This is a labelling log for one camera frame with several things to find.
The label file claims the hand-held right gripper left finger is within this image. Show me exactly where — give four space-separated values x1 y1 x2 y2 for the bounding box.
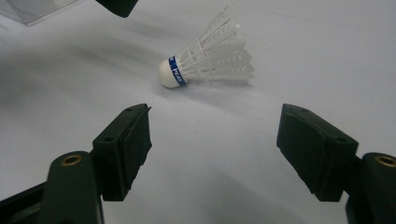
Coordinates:
92 103 153 203

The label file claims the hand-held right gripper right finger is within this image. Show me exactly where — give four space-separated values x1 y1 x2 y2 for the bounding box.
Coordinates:
276 103 360 203

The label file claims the clear plastic tray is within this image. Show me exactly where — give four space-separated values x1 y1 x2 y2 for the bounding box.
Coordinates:
0 0 78 26

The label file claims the white shuttlecock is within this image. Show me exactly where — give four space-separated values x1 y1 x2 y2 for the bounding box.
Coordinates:
157 7 256 90

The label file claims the white table mat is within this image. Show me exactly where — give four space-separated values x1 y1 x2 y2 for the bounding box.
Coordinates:
0 0 396 224

